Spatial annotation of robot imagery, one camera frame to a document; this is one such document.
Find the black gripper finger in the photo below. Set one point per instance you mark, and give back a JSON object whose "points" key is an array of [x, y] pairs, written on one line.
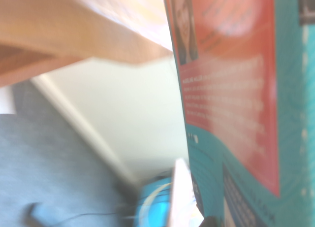
{"points": [[212, 222]]}

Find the teal and red book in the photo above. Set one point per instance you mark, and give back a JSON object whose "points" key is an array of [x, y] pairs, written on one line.
{"points": [[233, 89]]}

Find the blue round object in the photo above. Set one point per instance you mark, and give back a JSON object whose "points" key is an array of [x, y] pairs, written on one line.
{"points": [[153, 204]]}

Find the oak wooden bookshelf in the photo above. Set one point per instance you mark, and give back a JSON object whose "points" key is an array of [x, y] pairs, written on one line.
{"points": [[73, 27]]}

